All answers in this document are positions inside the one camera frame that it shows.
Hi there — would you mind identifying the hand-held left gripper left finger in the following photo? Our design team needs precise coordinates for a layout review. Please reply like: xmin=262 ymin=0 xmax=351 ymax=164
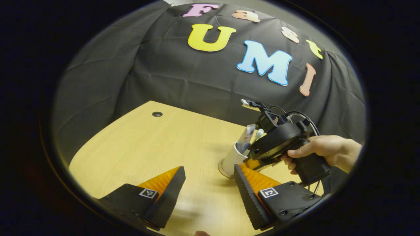
xmin=94 ymin=166 xmax=186 ymax=230

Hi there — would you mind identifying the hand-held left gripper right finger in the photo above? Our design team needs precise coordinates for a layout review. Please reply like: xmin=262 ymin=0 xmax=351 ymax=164
xmin=234 ymin=164 xmax=324 ymax=230

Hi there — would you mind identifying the white cup with wooden handle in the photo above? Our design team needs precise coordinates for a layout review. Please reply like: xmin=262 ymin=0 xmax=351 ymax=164
xmin=218 ymin=142 xmax=250 ymax=179

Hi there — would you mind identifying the white toothpaste tube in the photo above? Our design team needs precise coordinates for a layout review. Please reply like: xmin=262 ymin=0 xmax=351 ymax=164
xmin=236 ymin=124 xmax=256 ymax=154

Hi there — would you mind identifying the wooden desktop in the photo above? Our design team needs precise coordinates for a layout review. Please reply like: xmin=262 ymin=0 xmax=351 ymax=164
xmin=68 ymin=100 xmax=325 ymax=236

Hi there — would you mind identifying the black backdrop cloth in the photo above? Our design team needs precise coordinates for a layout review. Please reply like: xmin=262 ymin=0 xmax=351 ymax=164
xmin=52 ymin=2 xmax=366 ymax=164

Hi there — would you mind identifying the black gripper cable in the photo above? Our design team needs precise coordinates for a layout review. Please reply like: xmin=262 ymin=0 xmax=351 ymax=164
xmin=269 ymin=106 xmax=320 ymax=136

